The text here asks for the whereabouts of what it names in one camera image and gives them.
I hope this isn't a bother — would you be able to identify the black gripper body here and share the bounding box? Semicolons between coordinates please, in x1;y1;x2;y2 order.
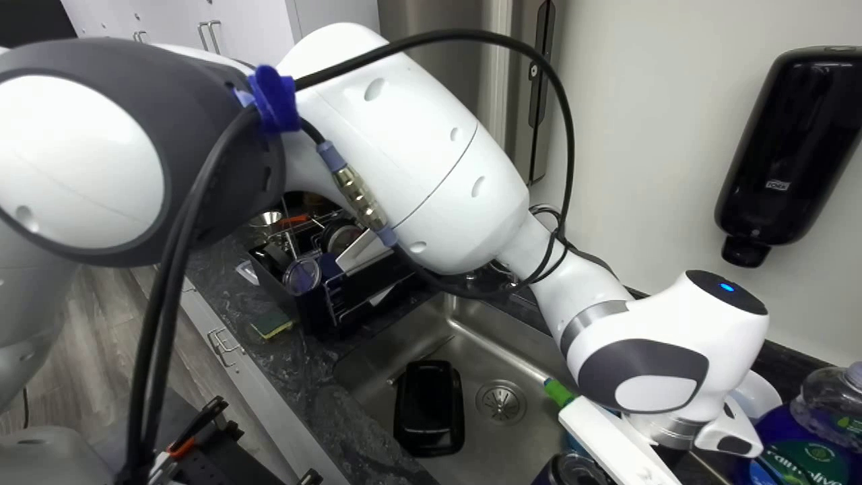
536;450;621;485

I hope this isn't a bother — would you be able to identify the clear plastic cup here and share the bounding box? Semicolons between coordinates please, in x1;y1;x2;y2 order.
284;247;329;299

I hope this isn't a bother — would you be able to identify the stainless steel sink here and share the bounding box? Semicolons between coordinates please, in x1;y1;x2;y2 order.
334;283;657;485

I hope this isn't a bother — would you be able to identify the black plastic tray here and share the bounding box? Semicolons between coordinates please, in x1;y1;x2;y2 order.
392;357;469;459

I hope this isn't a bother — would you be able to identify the small white bowl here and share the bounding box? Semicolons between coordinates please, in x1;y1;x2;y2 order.
733;369;784;424

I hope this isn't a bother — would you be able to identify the blue dish soap bottle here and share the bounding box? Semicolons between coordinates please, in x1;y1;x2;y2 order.
730;360;862;485

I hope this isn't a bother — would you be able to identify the black dish rack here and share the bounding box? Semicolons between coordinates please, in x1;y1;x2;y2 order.
240;199;436;340

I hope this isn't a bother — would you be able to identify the white rectangular tray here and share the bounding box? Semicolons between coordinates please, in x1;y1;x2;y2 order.
334;224;399;278

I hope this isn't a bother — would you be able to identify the green yellow sponge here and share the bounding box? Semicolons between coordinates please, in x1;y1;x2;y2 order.
245;304;299;341

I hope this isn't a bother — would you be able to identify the orange black clamp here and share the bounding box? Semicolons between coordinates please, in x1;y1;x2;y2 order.
158;392;234;472

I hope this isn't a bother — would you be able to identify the steel paper towel dispenser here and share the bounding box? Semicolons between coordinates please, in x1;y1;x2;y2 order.
374;0;567;190

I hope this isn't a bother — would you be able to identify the black soap dispenser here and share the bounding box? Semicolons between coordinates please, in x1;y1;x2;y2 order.
712;46;862;271

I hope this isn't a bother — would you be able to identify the dark sink drain ring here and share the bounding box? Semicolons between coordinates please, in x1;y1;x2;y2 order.
478;376;531;424

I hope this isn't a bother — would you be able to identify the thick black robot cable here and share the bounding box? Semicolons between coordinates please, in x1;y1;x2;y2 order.
119;105;265;485

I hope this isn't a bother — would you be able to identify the white wall cabinet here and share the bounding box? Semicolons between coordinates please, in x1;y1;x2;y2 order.
63;0;299;66

